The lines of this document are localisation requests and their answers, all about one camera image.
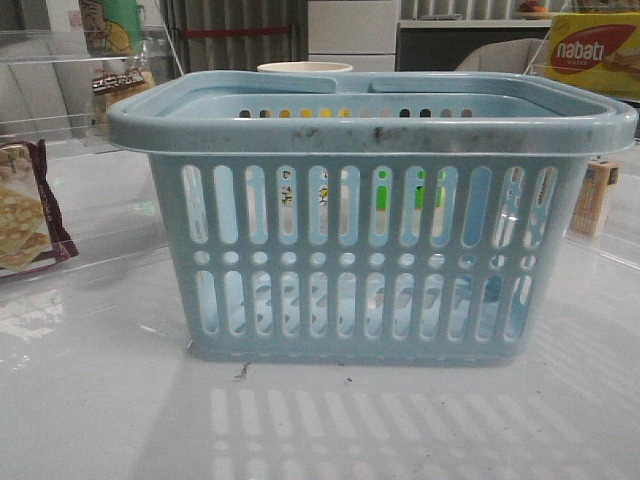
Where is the brown cracker snack bag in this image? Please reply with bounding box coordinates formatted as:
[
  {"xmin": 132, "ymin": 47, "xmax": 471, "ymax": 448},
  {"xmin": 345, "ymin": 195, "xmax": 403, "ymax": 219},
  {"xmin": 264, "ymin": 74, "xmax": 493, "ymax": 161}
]
[{"xmin": 1, "ymin": 140, "xmax": 78, "ymax": 279}]

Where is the white paper cup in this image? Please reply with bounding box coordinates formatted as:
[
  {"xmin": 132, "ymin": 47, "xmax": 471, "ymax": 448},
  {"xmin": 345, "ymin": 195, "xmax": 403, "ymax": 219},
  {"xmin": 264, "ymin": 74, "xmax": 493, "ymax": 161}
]
[{"xmin": 257, "ymin": 61, "xmax": 353, "ymax": 74}]

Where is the white cabinet background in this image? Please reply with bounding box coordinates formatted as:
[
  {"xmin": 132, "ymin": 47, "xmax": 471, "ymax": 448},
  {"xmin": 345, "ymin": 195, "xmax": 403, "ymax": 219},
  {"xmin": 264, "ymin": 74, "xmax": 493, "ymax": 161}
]
[{"xmin": 308, "ymin": 1, "xmax": 400, "ymax": 72}]

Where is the green cartoon snack box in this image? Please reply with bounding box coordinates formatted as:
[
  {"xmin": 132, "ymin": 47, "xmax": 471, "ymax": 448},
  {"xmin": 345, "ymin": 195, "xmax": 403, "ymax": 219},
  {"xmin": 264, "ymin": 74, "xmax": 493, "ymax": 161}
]
[{"xmin": 78, "ymin": 0, "xmax": 142, "ymax": 56}]

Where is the beige armchair background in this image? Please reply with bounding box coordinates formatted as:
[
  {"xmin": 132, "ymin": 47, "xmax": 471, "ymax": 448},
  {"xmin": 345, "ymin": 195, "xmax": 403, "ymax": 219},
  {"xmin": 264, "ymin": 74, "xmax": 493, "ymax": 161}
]
[{"xmin": 455, "ymin": 38, "xmax": 547, "ymax": 74}]

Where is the clear acrylic shelf right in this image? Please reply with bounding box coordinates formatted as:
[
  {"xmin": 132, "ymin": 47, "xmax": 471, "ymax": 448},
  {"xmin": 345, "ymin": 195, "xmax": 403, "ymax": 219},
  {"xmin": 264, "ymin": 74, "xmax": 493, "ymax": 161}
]
[{"xmin": 519, "ymin": 34, "xmax": 640, "ymax": 269}]

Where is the light blue plastic basket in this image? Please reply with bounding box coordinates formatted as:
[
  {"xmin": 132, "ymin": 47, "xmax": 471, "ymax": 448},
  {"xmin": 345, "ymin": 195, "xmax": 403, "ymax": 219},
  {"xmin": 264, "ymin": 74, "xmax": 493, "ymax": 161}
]
[{"xmin": 108, "ymin": 71, "xmax": 637, "ymax": 365}]

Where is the beige small carton box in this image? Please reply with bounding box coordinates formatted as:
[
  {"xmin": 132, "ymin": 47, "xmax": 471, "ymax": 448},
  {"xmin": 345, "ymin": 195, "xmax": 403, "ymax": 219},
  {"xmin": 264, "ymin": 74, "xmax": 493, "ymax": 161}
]
[{"xmin": 569, "ymin": 159, "xmax": 619, "ymax": 238}]

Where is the yellow nabati wafer box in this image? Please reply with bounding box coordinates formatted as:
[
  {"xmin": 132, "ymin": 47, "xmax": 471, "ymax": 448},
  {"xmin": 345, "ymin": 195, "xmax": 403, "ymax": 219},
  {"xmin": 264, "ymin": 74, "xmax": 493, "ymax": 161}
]
[{"xmin": 540, "ymin": 12, "xmax": 639, "ymax": 101}]

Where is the clear acrylic shelf left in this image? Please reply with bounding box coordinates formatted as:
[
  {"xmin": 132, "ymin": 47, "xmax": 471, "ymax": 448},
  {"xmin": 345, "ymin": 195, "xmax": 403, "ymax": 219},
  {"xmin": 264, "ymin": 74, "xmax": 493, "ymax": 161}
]
[{"xmin": 1, "ymin": 25, "xmax": 180, "ymax": 283}]

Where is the bagged bread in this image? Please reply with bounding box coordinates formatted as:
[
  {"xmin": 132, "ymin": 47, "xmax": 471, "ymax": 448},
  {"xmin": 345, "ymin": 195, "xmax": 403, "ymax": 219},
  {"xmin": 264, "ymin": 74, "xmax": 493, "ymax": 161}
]
[{"xmin": 91, "ymin": 55, "xmax": 155, "ymax": 137}]

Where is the clear acrylic shelf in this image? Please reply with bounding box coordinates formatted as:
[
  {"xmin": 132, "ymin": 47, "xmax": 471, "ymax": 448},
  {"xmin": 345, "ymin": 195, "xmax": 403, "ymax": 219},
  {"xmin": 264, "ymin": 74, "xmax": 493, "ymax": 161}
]
[
  {"xmin": 1, "ymin": 25, "xmax": 180, "ymax": 283},
  {"xmin": 519, "ymin": 34, "xmax": 640, "ymax": 269}
]

